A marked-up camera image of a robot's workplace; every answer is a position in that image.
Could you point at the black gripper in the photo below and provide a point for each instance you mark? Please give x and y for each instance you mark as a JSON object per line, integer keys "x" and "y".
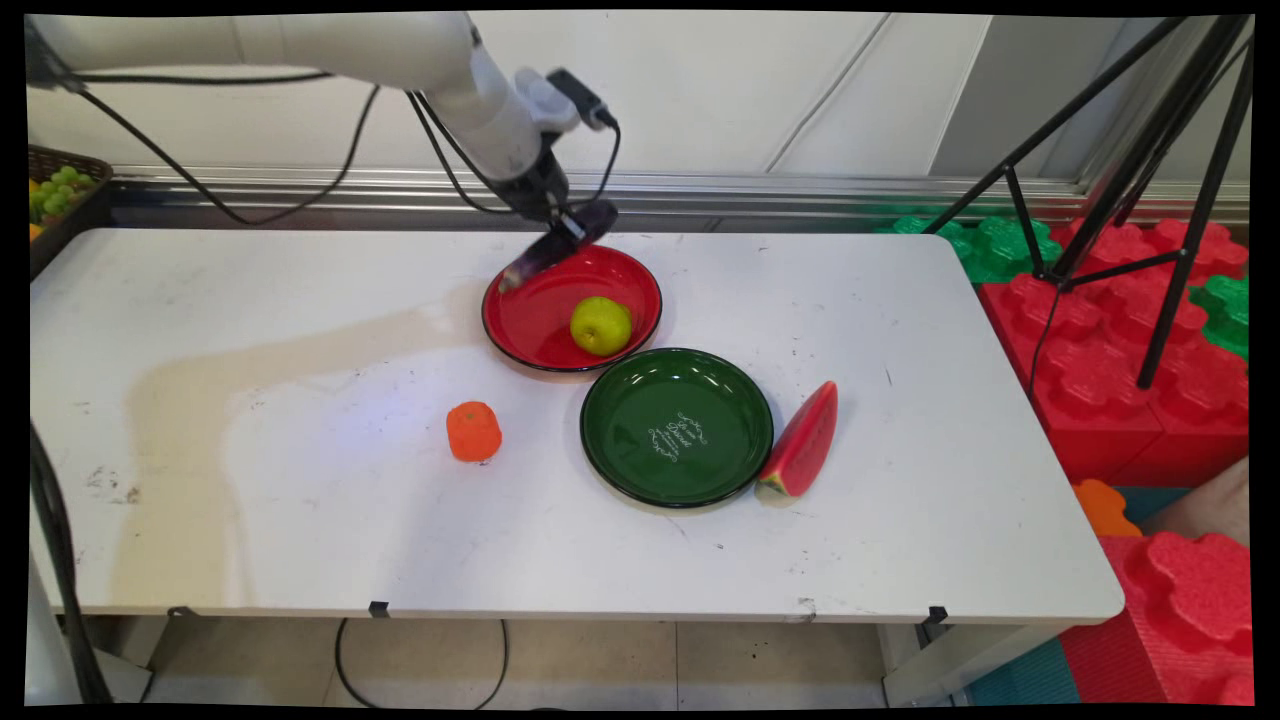
{"x": 535, "y": 185}

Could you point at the purple toy eggplant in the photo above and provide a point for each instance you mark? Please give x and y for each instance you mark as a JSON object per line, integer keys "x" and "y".
{"x": 535, "y": 265}

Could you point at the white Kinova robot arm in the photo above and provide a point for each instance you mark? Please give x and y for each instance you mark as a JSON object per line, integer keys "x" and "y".
{"x": 380, "y": 50}

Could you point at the red plate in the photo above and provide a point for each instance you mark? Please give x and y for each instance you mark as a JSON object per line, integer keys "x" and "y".
{"x": 545, "y": 320}

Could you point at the green toy apple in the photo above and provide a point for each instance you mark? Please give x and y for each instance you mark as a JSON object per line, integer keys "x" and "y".
{"x": 601, "y": 325}

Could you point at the orange toy fruit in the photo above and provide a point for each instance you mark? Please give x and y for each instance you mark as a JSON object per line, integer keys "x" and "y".
{"x": 474, "y": 432}

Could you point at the dark green plate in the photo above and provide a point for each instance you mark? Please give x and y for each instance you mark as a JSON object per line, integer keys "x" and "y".
{"x": 677, "y": 428}

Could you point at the toy watermelon slice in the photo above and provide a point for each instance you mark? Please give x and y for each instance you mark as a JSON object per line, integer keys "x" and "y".
{"x": 802, "y": 445}

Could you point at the green foam block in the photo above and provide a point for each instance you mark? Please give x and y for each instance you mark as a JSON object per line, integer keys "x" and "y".
{"x": 1228, "y": 312}
{"x": 990, "y": 245}

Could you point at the dark wicker basket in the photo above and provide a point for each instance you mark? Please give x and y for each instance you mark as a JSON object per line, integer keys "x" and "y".
{"x": 70, "y": 215}

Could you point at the green toy grapes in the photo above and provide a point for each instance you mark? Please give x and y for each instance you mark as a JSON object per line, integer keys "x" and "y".
{"x": 55, "y": 190}

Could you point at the large red foam block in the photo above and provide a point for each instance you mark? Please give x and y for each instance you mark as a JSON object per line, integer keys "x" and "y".
{"x": 1100, "y": 360}

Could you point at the grey table leg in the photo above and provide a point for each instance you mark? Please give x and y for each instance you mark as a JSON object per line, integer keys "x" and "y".
{"x": 125, "y": 675}
{"x": 950, "y": 665}

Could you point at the black tripod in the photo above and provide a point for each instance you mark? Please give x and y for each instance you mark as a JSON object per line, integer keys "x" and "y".
{"x": 1165, "y": 130}

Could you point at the orange foam block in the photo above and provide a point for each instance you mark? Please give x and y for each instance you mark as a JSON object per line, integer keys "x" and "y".
{"x": 1103, "y": 508}

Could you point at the teal floor mat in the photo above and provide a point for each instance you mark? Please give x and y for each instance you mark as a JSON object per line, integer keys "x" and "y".
{"x": 1020, "y": 680}

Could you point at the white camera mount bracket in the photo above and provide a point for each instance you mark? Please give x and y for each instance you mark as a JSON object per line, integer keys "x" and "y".
{"x": 545, "y": 100}

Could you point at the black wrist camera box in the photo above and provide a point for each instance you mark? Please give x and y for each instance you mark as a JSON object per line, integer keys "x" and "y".
{"x": 580, "y": 98}

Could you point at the aluminium rail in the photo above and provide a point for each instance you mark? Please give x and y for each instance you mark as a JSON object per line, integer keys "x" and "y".
{"x": 750, "y": 195}

